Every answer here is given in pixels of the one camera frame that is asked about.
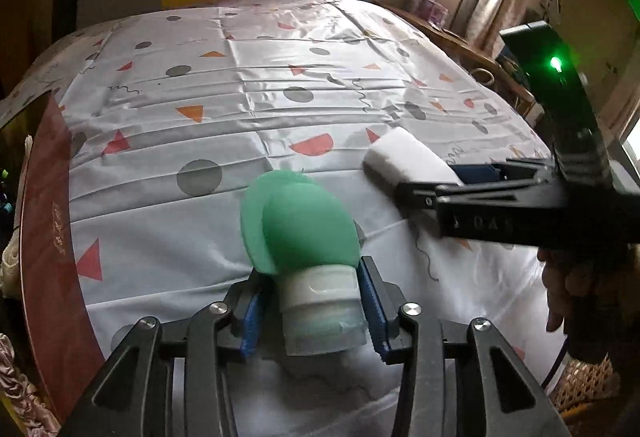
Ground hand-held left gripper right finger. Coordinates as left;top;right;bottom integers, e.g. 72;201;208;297
357;257;571;437

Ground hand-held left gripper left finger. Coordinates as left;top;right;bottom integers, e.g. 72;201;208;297
60;269;266;437

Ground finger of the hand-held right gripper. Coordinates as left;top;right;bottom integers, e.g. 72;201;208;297
396;176;566;221
446;157;556;185

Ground white sponge block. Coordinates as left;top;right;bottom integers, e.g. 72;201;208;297
362;127;463;205

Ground green silicone brush bottle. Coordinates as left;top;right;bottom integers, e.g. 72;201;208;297
240;168;370;358

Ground gold cardboard box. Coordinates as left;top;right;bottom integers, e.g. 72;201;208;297
0;92;107;425

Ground person's right hand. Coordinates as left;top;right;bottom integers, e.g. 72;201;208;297
537;248;598;333

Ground wooden side table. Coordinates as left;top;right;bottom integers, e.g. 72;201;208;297
380;2;541;128

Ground small pink boxes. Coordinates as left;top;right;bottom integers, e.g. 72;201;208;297
405;0;449;25

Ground patterned white bed sheet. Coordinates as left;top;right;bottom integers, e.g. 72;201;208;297
0;0;571;437

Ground wicker basket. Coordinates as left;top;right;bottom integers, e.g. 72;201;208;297
552;357;616;413

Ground pink ruffled cloth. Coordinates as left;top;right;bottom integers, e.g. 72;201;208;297
0;332;61;437

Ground black cable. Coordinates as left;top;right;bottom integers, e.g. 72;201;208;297
542;339;571;390

